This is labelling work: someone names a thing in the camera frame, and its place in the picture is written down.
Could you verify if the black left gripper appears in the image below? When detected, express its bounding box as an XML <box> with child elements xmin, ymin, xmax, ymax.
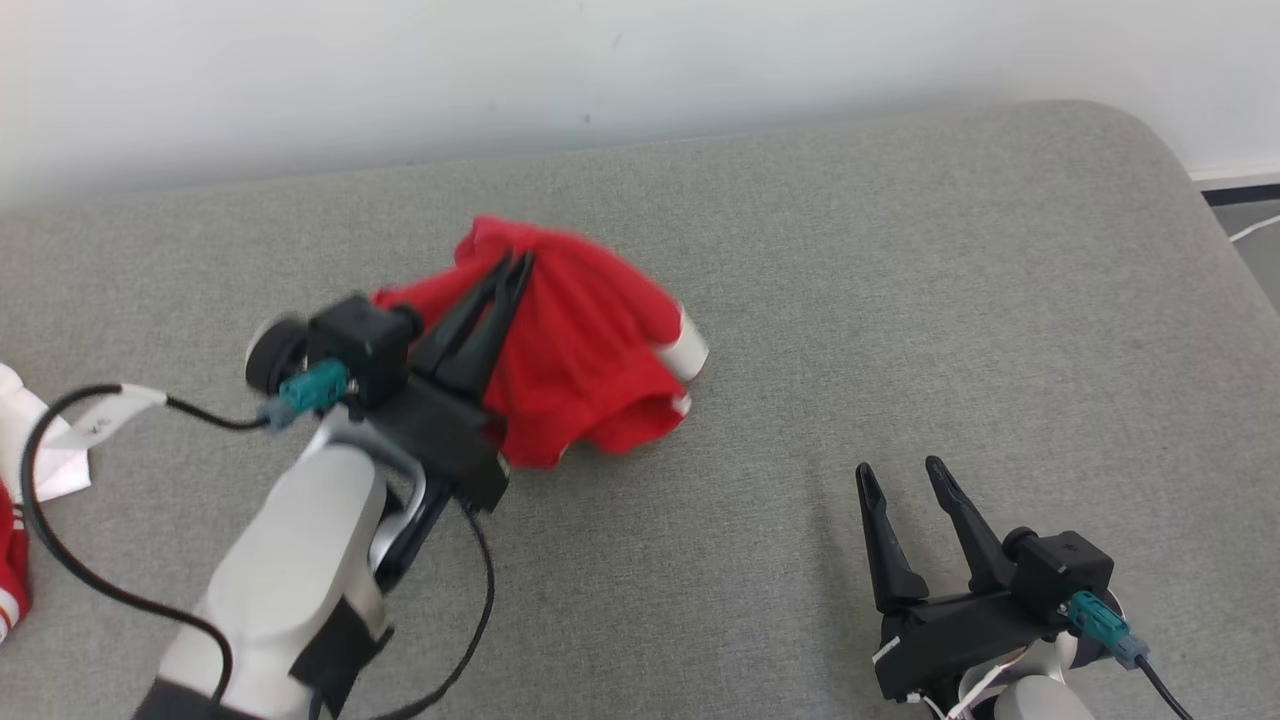
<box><xmin>366</xmin><ymin>250</ymin><xmax>536</xmax><ymax>514</ymax></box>

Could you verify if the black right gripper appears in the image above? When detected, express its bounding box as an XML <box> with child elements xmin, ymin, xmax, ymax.
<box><xmin>854</xmin><ymin>455</ymin><xmax>1063</xmax><ymax>703</ymax></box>

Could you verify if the red garment with black lettering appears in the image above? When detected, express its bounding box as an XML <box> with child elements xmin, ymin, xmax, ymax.
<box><xmin>372</xmin><ymin>215</ymin><xmax>711</xmax><ymax>471</ymax></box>

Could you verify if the red and white garment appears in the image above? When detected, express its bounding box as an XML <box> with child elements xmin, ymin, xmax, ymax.
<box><xmin>0</xmin><ymin>362</ymin><xmax>93</xmax><ymax>646</ymax></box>

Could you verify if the grey fabric sofa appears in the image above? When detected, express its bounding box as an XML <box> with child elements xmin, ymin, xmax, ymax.
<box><xmin>0</xmin><ymin>98</ymin><xmax>1280</xmax><ymax>720</ymax></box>

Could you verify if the black cable with teal connector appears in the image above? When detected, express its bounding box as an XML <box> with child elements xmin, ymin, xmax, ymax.
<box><xmin>1063</xmin><ymin>590</ymin><xmax>1199</xmax><ymax>720</ymax></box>
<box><xmin>20</xmin><ymin>362</ymin><xmax>351</xmax><ymax>720</ymax></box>

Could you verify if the thin black cable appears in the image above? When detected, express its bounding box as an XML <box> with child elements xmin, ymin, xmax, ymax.
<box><xmin>370</xmin><ymin>500</ymin><xmax>498</xmax><ymax>720</ymax></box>

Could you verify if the white cable label tag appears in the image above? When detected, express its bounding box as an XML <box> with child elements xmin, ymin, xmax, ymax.
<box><xmin>45</xmin><ymin>384</ymin><xmax>168</xmax><ymax>452</ymax></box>

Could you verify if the white wall baseboard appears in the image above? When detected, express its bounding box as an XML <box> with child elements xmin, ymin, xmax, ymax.
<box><xmin>1188</xmin><ymin>163</ymin><xmax>1280</xmax><ymax>206</ymax></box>

